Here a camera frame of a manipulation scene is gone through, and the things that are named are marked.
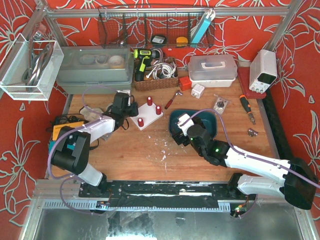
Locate large red spring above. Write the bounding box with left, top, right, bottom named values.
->
left=147, top=96, right=153, bottom=106
left=137, top=117, right=144, bottom=128
left=155, top=105, right=162, bottom=115

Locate red handled ratchet wrench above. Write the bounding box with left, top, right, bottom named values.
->
left=164, top=90, right=183, bottom=110

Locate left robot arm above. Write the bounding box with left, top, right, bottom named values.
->
left=47, top=92, right=139, bottom=192

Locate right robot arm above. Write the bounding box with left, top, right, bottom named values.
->
left=172, top=124, right=319, bottom=210

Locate white peg board base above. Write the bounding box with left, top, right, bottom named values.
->
left=130, top=103, right=164, bottom=131

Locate woven brown basket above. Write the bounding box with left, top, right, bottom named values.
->
left=133, top=57, right=179, bottom=91

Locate teal plastic tray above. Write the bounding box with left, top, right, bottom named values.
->
left=168, top=109, right=218, bottom=138

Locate white work glove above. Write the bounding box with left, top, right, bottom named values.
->
left=79, top=105, right=104, bottom=122

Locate clear bag of parts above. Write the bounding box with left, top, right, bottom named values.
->
left=212, top=94, right=231, bottom=115

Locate white power adapter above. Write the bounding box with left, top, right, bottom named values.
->
left=191, top=83, right=205, bottom=99

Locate small red box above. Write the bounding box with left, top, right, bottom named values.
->
left=178, top=76, right=192, bottom=92

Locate green yellow power drill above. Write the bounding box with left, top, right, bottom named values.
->
left=133, top=48, right=163, bottom=82

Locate grey plastic storage box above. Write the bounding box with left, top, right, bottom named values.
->
left=56, top=46, right=134, bottom=95

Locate orange black screwdriver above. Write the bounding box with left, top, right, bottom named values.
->
left=239, top=94, right=256, bottom=125

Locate orange electronic box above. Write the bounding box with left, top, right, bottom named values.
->
left=52, top=121, right=84, bottom=141

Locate yellow tape measure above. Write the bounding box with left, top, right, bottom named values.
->
left=176, top=36, right=189, bottom=48

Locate teal electronic box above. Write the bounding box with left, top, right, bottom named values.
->
left=48, top=141, right=55, bottom=153

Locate red mat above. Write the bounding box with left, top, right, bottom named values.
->
left=237, top=67, right=267, bottom=100

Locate white power supply unit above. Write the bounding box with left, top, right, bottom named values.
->
left=248, top=49, right=277, bottom=94

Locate clear acrylic hanging box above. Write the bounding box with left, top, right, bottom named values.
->
left=0, top=34, right=64, bottom=101

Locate blue white tool set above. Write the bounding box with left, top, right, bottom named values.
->
left=190, top=8, right=216, bottom=48

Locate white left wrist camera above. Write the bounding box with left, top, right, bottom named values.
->
left=117, top=89, right=131, bottom=106

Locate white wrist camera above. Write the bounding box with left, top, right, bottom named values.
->
left=177, top=113, right=194, bottom=136
left=117, top=89, right=131, bottom=106

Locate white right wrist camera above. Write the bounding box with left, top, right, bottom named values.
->
left=177, top=113, right=194, bottom=136

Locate white coiled cable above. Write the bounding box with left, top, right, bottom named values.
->
left=146, top=62, right=177, bottom=80

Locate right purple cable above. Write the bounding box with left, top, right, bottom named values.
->
left=181, top=108, right=320, bottom=220

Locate purple cable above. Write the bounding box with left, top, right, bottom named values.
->
left=181, top=108, right=320, bottom=220
left=47, top=85, right=121, bottom=216

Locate small metal bracket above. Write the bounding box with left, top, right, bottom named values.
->
left=247, top=128, right=259, bottom=137

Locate clear white handled case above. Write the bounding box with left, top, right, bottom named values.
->
left=188, top=54, right=238, bottom=88

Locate black wire basket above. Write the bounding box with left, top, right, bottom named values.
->
left=97, top=3, right=206, bottom=48

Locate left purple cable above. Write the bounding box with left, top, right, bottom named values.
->
left=47, top=85, right=121, bottom=216

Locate black side rail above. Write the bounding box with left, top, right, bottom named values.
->
left=262, top=89, right=294, bottom=160

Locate grey coiled cable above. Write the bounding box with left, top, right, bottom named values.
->
left=21, top=43, right=54, bottom=92

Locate aluminium frame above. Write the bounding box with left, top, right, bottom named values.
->
left=0, top=0, right=320, bottom=240

